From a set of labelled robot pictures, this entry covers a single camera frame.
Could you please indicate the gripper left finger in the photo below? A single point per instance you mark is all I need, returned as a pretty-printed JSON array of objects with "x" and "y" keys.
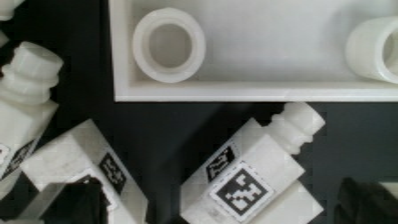
[{"x": 68, "y": 204}]

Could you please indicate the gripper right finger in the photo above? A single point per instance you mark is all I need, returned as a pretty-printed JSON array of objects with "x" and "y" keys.
[{"x": 367, "y": 203}]

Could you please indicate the white square tabletop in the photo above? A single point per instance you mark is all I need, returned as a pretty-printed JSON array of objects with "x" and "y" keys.
[{"x": 274, "y": 51}]

